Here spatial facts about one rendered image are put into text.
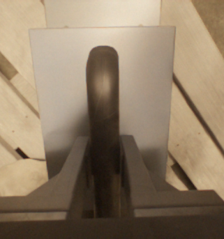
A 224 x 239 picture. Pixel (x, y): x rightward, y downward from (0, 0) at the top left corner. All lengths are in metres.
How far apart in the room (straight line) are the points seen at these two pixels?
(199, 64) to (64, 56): 0.34
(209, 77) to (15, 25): 0.47
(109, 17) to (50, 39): 0.08
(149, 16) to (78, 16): 0.08
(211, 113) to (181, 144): 0.11
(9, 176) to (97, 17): 0.45
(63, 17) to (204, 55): 0.33
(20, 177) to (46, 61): 0.39
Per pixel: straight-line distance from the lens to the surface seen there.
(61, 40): 0.18
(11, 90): 0.49
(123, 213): 0.27
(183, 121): 0.48
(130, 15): 0.24
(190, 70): 0.45
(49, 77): 0.18
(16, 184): 0.53
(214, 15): 0.68
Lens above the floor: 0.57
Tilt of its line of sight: 75 degrees down
